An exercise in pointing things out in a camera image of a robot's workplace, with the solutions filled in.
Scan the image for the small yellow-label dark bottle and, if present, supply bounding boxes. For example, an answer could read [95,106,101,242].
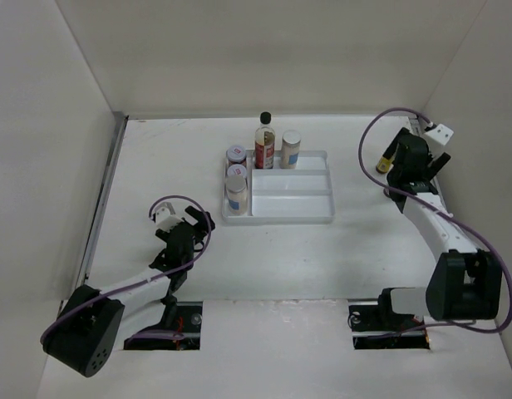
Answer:
[376,152,394,175]

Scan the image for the white bead jar grey lid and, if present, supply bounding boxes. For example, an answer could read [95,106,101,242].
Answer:
[225,175,248,215]

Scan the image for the sauce jar grey lid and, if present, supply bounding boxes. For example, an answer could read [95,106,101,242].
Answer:
[226,145,247,166]
[226,164,248,180]

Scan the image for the tall clear red-label bottle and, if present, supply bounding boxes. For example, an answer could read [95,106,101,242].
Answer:
[254,111,276,170]

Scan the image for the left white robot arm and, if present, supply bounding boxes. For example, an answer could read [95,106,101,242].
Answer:
[40,201,215,377]

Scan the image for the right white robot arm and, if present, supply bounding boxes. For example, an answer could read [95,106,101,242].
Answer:
[377,128,502,321]

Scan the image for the white compartment tray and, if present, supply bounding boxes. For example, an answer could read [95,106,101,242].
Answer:
[221,150,335,226]

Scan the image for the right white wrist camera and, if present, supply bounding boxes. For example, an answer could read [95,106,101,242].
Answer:
[424,124,454,148]

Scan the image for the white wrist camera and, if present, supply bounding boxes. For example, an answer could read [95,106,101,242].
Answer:
[424,124,454,148]
[152,201,183,232]

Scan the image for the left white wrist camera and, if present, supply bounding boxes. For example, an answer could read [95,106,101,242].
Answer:
[152,201,183,232]

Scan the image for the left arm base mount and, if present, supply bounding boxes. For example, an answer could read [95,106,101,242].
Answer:
[122,302,204,352]

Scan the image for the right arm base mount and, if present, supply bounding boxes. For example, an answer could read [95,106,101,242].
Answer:
[347,288,430,350]

